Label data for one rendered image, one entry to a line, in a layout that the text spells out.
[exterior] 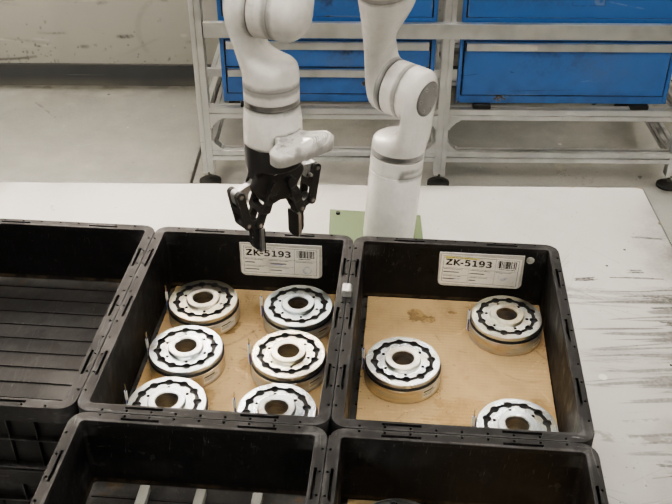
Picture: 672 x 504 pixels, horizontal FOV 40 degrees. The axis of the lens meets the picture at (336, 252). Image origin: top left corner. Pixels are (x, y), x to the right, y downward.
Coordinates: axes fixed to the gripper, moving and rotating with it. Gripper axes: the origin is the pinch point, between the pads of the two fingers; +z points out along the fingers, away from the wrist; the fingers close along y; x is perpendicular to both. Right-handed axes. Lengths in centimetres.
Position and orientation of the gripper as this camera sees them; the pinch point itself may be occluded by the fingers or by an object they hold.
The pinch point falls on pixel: (277, 232)
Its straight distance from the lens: 125.7
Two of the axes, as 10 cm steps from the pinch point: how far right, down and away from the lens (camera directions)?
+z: 0.0, 8.3, 5.6
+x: 6.4, 4.3, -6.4
